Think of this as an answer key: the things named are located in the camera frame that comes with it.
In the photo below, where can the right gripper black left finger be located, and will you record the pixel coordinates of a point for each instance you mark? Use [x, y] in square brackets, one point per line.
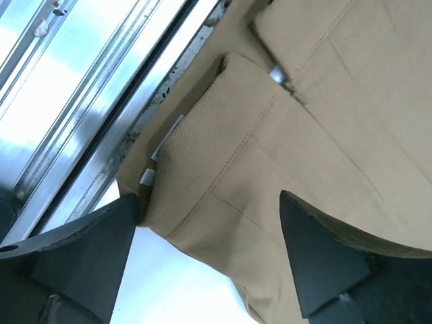
[70, 274]

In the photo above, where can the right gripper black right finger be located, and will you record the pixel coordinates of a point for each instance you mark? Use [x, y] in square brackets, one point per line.
[345, 275]

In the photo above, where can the tan skirt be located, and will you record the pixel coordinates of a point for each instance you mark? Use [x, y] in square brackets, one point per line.
[330, 100]

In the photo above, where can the aluminium rail frame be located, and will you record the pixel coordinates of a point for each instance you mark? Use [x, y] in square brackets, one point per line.
[75, 78]

